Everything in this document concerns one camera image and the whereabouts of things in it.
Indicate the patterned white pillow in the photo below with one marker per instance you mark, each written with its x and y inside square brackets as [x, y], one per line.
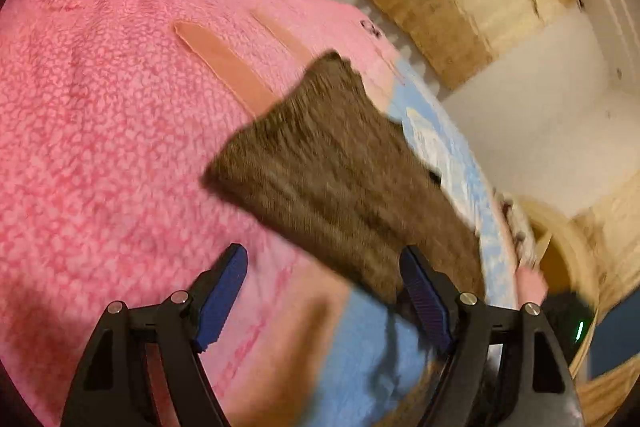
[520, 227]

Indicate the pink and blue bed blanket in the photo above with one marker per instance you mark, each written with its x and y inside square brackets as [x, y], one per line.
[115, 132]

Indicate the beige floral side curtain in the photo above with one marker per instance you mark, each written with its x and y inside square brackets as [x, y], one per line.
[617, 232]

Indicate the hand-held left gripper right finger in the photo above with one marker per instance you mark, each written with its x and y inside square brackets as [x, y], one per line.
[425, 297]

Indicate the pink pillow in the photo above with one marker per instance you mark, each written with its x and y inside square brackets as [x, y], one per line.
[531, 284]

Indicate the brown knit sweater sun print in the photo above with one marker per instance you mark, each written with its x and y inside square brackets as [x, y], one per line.
[340, 187]

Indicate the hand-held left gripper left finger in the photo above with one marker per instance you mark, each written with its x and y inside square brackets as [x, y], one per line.
[222, 302]

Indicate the cream wooden headboard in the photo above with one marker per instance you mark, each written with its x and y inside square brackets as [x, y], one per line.
[575, 267]

